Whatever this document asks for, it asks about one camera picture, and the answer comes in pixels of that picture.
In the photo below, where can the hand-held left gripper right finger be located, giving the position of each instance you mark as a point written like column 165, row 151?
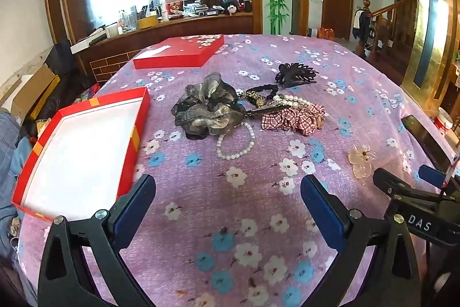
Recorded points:
column 323, row 210

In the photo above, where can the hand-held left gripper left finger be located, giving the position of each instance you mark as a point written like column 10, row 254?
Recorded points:
column 134, row 210

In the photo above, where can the red box lid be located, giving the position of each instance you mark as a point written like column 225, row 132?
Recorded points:
column 172, row 53

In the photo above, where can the red box tray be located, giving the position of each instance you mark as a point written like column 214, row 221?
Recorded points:
column 82, row 156

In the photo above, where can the dark plush toy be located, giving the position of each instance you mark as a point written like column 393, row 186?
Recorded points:
column 229, row 5

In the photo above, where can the flat white box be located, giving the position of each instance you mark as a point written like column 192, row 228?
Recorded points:
column 88, row 45

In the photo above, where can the brown wooden door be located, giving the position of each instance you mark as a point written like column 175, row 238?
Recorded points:
column 337, row 1

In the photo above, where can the grey organza scrunchie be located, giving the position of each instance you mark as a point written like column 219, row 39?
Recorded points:
column 206, row 105

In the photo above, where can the wooden brick-faced counter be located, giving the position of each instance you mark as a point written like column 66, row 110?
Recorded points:
column 118, row 51

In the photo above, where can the black hair claw clip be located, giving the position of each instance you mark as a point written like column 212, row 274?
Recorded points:
column 294, row 73

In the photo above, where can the dark and white jacket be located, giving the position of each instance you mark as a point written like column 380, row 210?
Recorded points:
column 361, row 23

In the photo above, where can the dark beaded hair barrette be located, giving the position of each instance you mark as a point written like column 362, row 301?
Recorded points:
column 267, row 110

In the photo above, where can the red plaid scrunchie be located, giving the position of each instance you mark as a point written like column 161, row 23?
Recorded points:
column 294, row 118

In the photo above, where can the yellow box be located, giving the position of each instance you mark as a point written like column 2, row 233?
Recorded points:
column 147, row 21

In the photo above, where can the white plastic bucket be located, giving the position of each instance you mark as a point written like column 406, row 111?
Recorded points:
column 444, row 121

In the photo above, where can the purple floral tablecloth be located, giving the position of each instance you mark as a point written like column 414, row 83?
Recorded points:
column 233, row 217

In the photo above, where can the black flat object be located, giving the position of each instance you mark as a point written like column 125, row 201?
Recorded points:
column 426, row 139

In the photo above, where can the brown cardboard box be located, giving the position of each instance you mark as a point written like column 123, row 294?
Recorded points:
column 34, row 91

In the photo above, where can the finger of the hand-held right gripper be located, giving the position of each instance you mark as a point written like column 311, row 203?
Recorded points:
column 402, row 183
column 431, row 174

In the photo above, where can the wooden stair railing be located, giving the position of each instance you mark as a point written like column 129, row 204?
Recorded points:
column 391, row 26

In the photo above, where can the blue denim clothing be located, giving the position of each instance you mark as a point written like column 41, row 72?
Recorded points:
column 14, row 163

